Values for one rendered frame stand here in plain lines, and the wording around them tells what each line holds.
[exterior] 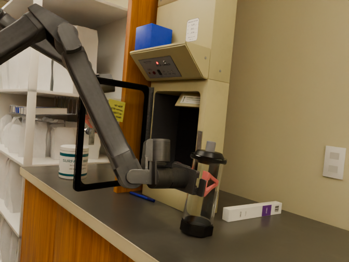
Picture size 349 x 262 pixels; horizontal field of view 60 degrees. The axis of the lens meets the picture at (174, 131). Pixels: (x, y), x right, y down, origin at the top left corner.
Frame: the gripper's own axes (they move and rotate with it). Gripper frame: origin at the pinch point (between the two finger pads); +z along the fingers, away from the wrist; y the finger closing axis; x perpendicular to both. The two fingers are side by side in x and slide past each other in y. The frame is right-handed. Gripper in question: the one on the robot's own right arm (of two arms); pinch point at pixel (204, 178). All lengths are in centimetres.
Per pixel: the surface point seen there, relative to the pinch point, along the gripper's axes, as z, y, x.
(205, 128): 7.7, 10.6, -14.6
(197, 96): 10.3, 20.2, -25.6
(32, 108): -16, 126, -7
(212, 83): 7.4, 11.4, -29.9
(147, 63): -3.5, 35.9, -34.4
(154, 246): -16.3, -2.2, 17.6
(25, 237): -15, 101, 59
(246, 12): 45, 34, -72
